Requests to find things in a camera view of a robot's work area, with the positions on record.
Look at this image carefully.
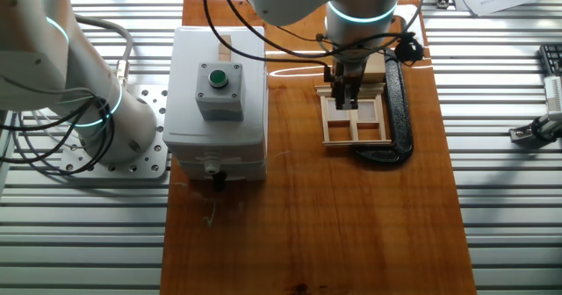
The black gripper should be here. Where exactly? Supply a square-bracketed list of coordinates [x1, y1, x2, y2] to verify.
[323, 59, 368, 112]

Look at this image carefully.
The small wooden sliding window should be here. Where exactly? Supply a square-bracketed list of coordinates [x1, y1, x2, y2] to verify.
[314, 82, 393, 148]

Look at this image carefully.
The light wooden block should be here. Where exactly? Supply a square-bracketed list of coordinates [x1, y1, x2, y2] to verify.
[362, 57, 388, 86]

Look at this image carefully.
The black C-clamp with screw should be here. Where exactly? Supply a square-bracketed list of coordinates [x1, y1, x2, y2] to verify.
[353, 48, 415, 165]

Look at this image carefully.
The grey box with green button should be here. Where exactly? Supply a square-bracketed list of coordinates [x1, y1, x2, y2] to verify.
[194, 61, 245, 123]

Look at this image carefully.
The stepped wooden stick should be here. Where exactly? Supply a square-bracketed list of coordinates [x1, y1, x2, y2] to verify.
[218, 34, 233, 63]

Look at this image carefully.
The orange wooden board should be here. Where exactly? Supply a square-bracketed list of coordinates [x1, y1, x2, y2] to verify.
[159, 0, 478, 295]

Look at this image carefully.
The white plastic box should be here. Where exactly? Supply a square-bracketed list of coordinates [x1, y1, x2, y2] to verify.
[162, 25, 270, 183]

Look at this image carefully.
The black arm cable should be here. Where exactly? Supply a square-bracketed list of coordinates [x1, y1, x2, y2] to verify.
[219, 0, 403, 60]
[202, 0, 331, 68]

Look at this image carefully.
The black cable plug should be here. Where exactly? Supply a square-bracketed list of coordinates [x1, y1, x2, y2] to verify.
[211, 170, 228, 194]

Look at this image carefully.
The small grey camera on mount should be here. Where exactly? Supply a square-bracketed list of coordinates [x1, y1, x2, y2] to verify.
[508, 112, 562, 149]

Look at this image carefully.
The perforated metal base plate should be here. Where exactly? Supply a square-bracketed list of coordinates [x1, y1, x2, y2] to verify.
[58, 83, 170, 182]

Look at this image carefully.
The silver ribbed camera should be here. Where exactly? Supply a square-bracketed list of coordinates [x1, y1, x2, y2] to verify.
[543, 75, 562, 114]

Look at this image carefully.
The grey cable with metal connector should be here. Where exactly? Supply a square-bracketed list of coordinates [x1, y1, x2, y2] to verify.
[73, 14, 134, 88]

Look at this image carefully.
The black cable loop at base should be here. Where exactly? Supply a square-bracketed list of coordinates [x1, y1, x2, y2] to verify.
[0, 96, 117, 176]

